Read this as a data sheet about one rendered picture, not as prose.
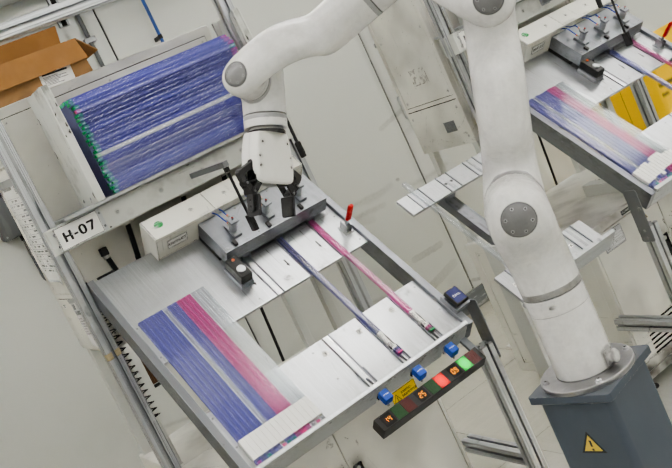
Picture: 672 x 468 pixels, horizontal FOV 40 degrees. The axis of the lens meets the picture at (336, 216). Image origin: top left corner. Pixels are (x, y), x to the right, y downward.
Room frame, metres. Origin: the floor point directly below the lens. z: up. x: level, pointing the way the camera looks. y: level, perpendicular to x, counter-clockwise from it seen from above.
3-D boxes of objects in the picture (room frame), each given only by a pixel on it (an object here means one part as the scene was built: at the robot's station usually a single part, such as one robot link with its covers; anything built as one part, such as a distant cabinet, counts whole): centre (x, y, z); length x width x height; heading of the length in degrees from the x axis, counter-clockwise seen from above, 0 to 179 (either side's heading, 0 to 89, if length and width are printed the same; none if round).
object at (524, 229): (1.67, -0.31, 1.00); 0.19 x 0.12 x 0.24; 167
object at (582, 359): (1.71, -0.32, 0.79); 0.19 x 0.19 x 0.18
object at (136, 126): (2.55, 0.30, 1.52); 0.51 x 0.13 x 0.27; 118
